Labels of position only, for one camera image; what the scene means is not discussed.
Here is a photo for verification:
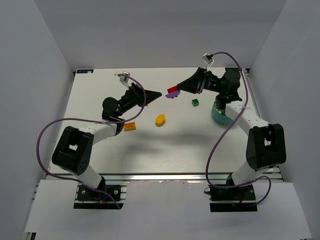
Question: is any long red lego brick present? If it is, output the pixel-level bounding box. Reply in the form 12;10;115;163
167;85;178;94

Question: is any lilac arched lego brick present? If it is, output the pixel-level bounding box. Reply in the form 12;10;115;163
165;90;181;99

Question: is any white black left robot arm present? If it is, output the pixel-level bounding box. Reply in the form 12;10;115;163
51;83;162;192

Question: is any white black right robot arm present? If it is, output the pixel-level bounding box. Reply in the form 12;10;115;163
176;67;287;189

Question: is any green lego with heart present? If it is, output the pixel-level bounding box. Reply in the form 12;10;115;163
191;99;200;107

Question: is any yellow oval lego brick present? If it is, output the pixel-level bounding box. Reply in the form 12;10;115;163
155;114;166;127

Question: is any yellow long lego brick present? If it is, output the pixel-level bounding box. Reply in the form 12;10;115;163
123;122;136;132

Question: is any teal round divided container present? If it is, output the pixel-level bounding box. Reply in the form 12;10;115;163
211;101;233;125

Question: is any blue label sticker left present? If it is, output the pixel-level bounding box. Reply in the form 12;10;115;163
76;69;94;74

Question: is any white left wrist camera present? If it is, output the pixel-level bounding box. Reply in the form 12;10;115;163
119;71;130;88

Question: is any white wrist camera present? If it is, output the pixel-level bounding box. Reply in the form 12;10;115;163
119;71;130;88
201;53;214;70

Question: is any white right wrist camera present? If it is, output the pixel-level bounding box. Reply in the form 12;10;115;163
201;53;214;70

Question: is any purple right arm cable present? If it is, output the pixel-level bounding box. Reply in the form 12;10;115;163
204;51;272;207

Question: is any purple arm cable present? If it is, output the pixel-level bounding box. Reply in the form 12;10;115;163
36;73;147;210
204;51;272;207

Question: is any aluminium table edge rail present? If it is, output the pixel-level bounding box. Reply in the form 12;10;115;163
44;172;286;185

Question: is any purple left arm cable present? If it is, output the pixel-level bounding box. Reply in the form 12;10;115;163
36;73;147;210

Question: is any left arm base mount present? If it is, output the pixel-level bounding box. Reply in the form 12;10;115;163
73;183;127;210

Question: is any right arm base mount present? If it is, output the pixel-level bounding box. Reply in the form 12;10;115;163
203;185;258;213

